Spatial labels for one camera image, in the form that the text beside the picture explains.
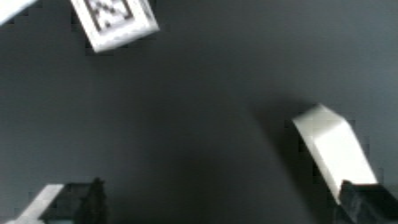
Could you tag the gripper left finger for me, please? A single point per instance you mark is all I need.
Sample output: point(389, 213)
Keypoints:
point(67, 204)

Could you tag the white L-shaped obstacle fence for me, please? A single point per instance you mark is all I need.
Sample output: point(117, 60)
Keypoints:
point(334, 148)

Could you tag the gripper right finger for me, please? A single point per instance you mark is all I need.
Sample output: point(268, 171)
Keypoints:
point(368, 205)

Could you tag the white chair back part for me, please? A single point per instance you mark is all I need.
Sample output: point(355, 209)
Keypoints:
point(11, 7)

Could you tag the white chair leg block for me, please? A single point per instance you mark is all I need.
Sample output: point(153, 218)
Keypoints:
point(117, 21)

